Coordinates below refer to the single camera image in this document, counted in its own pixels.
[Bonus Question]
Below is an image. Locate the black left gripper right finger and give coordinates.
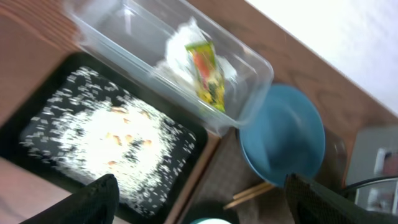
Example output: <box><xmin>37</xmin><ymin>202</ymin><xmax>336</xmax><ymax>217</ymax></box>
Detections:
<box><xmin>284</xmin><ymin>174</ymin><xmax>397</xmax><ymax>224</ymax></box>

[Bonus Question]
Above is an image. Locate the grey dishwasher rack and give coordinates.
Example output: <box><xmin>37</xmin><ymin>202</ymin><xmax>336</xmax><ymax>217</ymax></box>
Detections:
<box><xmin>345</xmin><ymin>126</ymin><xmax>397</xmax><ymax>215</ymax></box>

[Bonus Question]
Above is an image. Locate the dark blue plate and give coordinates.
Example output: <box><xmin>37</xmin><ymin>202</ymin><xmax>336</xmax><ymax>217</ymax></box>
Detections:
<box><xmin>238</xmin><ymin>84</ymin><xmax>326</xmax><ymax>187</ymax></box>

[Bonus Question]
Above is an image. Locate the clear plastic bin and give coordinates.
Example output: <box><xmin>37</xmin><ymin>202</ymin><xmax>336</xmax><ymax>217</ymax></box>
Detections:
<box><xmin>64</xmin><ymin>0</ymin><xmax>274</xmax><ymax>136</ymax></box>

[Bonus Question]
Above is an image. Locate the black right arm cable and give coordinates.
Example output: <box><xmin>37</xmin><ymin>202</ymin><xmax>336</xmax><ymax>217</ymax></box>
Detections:
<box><xmin>340</xmin><ymin>175</ymin><xmax>398</xmax><ymax>195</ymax></box>

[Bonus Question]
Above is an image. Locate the wooden chopstick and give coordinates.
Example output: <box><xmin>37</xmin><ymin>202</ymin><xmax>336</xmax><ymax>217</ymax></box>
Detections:
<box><xmin>233</xmin><ymin>182</ymin><xmax>272</xmax><ymax>200</ymax></box>
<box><xmin>223</xmin><ymin>186</ymin><xmax>275</xmax><ymax>210</ymax></box>

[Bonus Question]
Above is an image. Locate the yellow green snack wrapper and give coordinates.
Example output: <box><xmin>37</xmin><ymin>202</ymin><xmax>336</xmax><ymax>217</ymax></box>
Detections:
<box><xmin>185</xmin><ymin>42</ymin><xmax>225</xmax><ymax>113</ymax></box>

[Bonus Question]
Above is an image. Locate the black tray bin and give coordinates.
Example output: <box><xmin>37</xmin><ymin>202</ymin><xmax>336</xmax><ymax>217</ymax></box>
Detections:
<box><xmin>1</xmin><ymin>53</ymin><xmax>208</xmax><ymax>223</ymax></box>

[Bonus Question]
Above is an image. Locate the white tissue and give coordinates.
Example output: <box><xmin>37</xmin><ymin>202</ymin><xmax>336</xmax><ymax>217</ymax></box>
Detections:
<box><xmin>154</xmin><ymin>17</ymin><xmax>238</xmax><ymax>88</ymax></box>

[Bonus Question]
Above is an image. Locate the light blue bowl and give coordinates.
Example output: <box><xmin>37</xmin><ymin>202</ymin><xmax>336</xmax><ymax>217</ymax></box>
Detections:
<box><xmin>190</xmin><ymin>218</ymin><xmax>231</xmax><ymax>224</ymax></box>

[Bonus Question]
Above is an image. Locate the white rice pile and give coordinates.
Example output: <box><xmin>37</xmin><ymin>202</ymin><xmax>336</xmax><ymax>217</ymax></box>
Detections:
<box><xmin>19</xmin><ymin>67</ymin><xmax>197</xmax><ymax>217</ymax></box>

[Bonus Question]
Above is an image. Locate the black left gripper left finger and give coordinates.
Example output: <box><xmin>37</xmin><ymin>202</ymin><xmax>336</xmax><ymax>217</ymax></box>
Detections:
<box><xmin>21</xmin><ymin>174</ymin><xmax>119</xmax><ymax>224</ymax></box>

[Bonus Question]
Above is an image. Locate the brown serving tray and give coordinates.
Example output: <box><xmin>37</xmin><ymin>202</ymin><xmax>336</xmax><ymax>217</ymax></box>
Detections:
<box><xmin>179</xmin><ymin>129</ymin><xmax>352</xmax><ymax>224</ymax></box>

